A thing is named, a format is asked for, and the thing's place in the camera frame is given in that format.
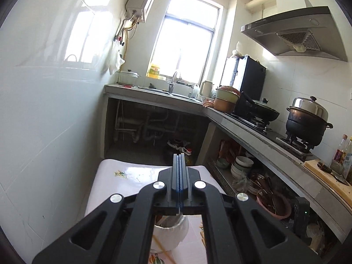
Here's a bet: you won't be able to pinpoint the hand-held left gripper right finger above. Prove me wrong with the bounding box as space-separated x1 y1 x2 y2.
180 154 322 264

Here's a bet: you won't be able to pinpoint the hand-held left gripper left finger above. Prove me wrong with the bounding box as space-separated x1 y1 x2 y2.
32 154 180 264

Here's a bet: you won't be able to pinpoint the bag-lined steel utensil holder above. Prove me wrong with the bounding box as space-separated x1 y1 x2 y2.
151 216 190 254

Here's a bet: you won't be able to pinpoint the pink plastic basin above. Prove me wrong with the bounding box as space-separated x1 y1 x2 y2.
256 188 292 220

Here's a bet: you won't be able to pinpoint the dark red white bundle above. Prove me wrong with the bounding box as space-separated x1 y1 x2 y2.
165 139 193 168

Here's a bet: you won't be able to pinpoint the perforated metal shelf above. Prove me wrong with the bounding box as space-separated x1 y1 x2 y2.
205 157 237 196

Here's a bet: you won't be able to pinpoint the wooden cutting board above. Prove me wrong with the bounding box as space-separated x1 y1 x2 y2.
302 158 352 196

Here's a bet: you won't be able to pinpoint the clear plastic bag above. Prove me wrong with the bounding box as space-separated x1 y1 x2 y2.
232 174 249 193

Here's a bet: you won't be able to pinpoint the stack of white bowls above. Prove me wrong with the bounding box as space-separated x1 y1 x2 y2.
230 155 255 182

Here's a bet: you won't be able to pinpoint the grey drain pipes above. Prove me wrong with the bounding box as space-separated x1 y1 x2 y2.
114 100 171 145

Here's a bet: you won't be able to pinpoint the grey kitchen counter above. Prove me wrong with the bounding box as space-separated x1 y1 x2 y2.
104 84 352 242

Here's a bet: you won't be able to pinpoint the black gas stove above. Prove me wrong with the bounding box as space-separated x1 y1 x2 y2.
224 111 317 161

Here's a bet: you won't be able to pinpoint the sauce bottles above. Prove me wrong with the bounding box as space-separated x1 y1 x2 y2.
333 134 348 169

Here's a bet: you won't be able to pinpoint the clear glass bottle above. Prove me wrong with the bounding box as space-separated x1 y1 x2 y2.
341 137 352 179

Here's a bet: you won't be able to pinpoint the cream brown enamel pot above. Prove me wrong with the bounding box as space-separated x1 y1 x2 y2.
213 86 241 113

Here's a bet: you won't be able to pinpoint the cream kettle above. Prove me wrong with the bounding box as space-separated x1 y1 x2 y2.
198 80 214 102

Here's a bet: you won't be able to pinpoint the steel faucet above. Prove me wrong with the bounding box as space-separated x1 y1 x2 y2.
166 70 182 94

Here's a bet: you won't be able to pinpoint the steel steamer pot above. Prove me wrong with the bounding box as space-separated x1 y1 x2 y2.
285 96 334 147

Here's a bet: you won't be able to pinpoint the black frying pan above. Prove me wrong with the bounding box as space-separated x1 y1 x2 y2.
239 91 280 122

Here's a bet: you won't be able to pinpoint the steel pot with lid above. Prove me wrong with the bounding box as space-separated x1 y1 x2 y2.
115 70 142 86

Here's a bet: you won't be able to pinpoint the black cabinet appliance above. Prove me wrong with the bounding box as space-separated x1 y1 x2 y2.
220 55 267 102

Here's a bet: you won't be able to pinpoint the white plastic bag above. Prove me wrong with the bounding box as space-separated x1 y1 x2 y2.
108 48 125 75

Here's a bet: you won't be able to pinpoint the crumpled white bag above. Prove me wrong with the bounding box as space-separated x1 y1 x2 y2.
231 41 244 58

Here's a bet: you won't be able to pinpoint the window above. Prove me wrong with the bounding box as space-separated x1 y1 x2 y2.
147 0 230 84

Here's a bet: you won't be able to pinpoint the white water heater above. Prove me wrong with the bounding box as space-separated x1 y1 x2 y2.
125 0 163 24

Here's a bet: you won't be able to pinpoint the steel range hood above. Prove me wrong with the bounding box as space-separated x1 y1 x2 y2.
240 0 348 62

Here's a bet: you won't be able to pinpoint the yellow gas hose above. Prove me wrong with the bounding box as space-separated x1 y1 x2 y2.
121 26 131 62

